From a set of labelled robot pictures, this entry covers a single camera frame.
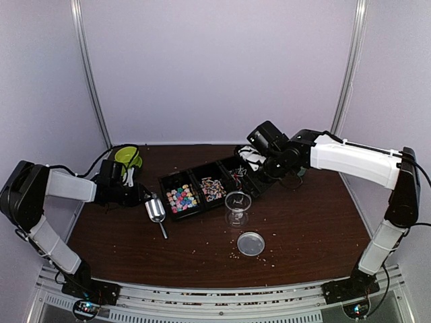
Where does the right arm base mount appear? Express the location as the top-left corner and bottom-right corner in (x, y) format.
(321, 269), (380, 304)

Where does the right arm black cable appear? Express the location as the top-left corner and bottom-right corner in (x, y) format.
(400, 157), (431, 229)

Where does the black three-compartment candy tray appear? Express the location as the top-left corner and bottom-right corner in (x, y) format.
(158, 145), (244, 221)

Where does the clear plastic jar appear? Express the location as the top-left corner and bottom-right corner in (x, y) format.
(224, 190), (252, 228)

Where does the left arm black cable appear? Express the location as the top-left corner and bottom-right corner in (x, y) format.
(50, 146), (141, 179)

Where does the green bowl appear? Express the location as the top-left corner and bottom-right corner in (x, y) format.
(114, 146), (139, 167)

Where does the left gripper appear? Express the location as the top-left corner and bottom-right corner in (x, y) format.
(110, 182), (154, 207)

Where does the patterned ceramic mug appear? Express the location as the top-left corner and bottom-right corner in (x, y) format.
(294, 167), (307, 177)

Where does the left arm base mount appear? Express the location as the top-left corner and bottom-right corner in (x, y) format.
(60, 260), (121, 306)

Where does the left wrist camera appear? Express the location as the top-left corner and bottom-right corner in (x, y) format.
(122, 167), (135, 188)

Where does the front aluminium rail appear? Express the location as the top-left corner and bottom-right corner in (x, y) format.
(24, 266), (418, 322)

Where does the pile of stick candies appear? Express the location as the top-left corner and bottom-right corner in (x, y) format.
(228, 166), (247, 190)

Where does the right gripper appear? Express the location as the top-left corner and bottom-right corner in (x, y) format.
(240, 153), (294, 198)

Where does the pile of swirl lollipops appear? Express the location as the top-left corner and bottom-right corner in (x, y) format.
(200, 177), (226, 202)

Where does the metal scoop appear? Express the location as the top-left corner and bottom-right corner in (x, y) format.
(144, 193), (168, 240)

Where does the green plate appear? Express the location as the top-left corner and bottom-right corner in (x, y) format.
(115, 155), (143, 176)

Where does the pile of star candies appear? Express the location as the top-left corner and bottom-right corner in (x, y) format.
(166, 184), (199, 215)

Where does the aluminium frame post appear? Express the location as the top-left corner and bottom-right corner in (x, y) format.
(325, 0), (368, 145)
(70, 0), (112, 148)

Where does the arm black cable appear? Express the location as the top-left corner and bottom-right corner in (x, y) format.
(50, 146), (141, 179)
(400, 157), (431, 229)

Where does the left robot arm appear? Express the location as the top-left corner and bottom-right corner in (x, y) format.
(1, 160), (154, 299)

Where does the right aluminium frame post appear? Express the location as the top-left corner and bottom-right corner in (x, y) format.
(325, 0), (368, 145)

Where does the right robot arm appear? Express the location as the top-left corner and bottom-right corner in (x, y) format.
(236, 122), (420, 297)

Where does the left aluminium frame post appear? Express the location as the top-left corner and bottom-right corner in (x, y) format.
(70, 0), (112, 148)

